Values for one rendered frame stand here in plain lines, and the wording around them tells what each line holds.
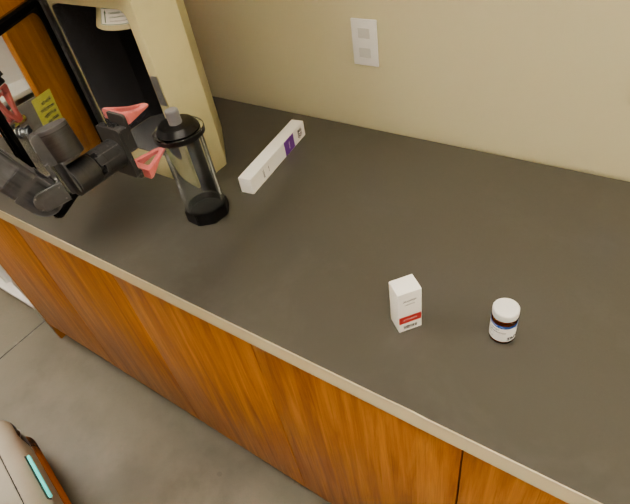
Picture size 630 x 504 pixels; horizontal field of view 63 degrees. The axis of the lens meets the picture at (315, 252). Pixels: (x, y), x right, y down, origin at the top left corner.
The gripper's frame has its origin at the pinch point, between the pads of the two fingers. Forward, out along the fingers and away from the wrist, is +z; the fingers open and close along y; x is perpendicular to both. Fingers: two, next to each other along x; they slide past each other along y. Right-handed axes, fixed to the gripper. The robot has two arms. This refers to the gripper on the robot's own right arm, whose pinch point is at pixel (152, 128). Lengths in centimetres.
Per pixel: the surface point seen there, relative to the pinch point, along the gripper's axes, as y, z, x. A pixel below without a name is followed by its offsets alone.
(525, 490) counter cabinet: -39, -14, -82
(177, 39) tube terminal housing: 8.8, 20.1, 9.1
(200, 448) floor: -120, -19, 17
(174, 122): -0.8, 4.5, -1.4
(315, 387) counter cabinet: -41, -14, -42
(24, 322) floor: -120, -17, 134
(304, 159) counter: -25.3, 33.1, -9.5
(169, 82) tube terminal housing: 1.6, 14.4, 9.1
